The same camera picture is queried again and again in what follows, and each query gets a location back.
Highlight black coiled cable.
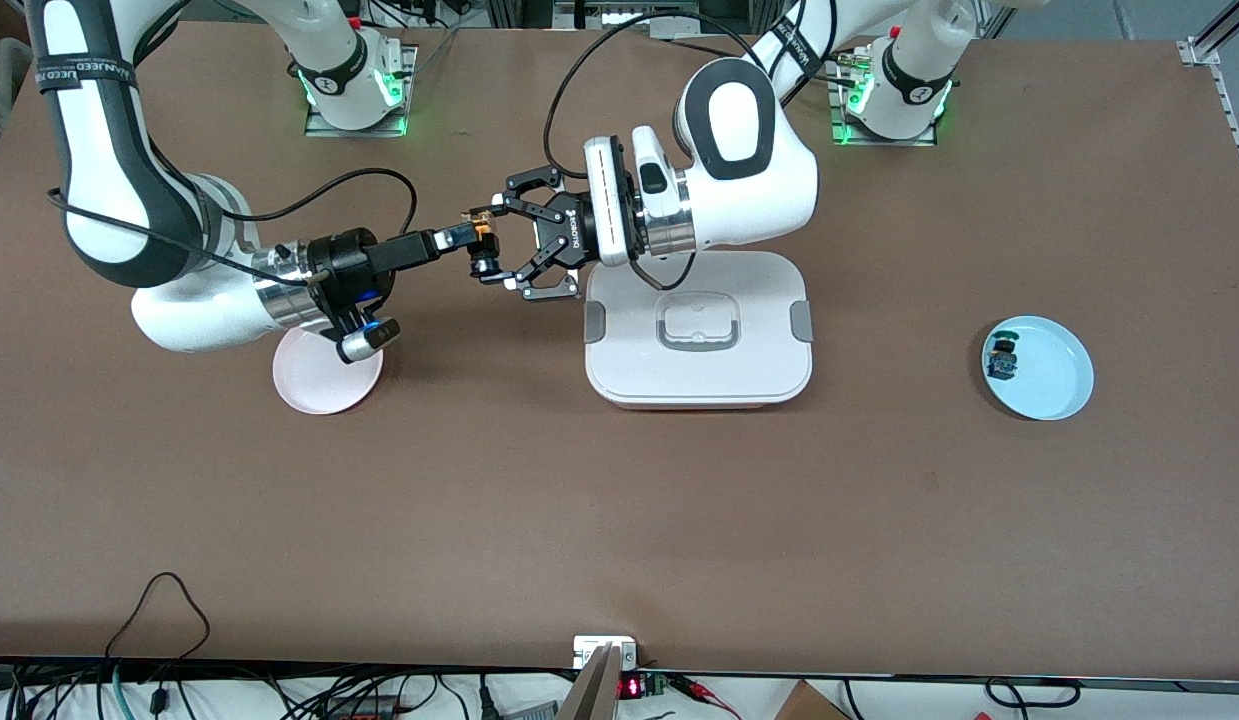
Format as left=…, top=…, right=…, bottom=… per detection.
left=984, top=678, right=1082, bottom=709

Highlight red clip lead cable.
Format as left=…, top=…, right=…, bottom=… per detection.
left=669, top=675, right=742, bottom=719

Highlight blue green push button switch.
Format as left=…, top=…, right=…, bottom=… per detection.
left=986, top=328, right=1022, bottom=383

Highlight brown cardboard box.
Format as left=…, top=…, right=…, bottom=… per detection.
left=774, top=680, right=852, bottom=720

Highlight pale pink round plate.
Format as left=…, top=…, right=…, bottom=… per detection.
left=272, top=330, right=385, bottom=416

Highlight aluminium profile frame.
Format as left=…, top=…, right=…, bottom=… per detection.
left=1177, top=0, right=1239, bottom=206

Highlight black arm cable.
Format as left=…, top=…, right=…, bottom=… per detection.
left=47, top=168, right=420, bottom=291
left=542, top=10, right=780, bottom=293

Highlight black looped thin cable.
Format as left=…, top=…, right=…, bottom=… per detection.
left=104, top=571, right=212, bottom=713

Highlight grey metal beam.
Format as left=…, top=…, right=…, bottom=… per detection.
left=557, top=645, right=623, bottom=720

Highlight white lunch box grey latches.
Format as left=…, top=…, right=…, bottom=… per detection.
left=583, top=250, right=814, bottom=411

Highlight black cable across table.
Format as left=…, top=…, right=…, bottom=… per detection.
left=669, top=38, right=860, bottom=79

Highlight white small box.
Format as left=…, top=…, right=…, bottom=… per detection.
left=573, top=636, right=639, bottom=671

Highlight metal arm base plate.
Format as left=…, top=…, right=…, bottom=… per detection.
left=304, top=42, right=420, bottom=138
left=829, top=55, right=940, bottom=148

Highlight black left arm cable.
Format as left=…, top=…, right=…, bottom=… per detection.
left=542, top=10, right=780, bottom=293

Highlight light blue round plate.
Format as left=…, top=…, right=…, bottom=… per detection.
left=981, top=315, right=1095, bottom=421

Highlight orange push button switch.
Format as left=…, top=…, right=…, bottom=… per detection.
left=463, top=208, right=506, bottom=286

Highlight black orange device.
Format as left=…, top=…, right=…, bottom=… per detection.
left=324, top=697, right=402, bottom=720

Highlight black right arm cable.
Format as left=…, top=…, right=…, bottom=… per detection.
left=47, top=168, right=420, bottom=291

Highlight metal equipment rack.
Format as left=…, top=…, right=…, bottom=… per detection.
left=484, top=0, right=785, bottom=41

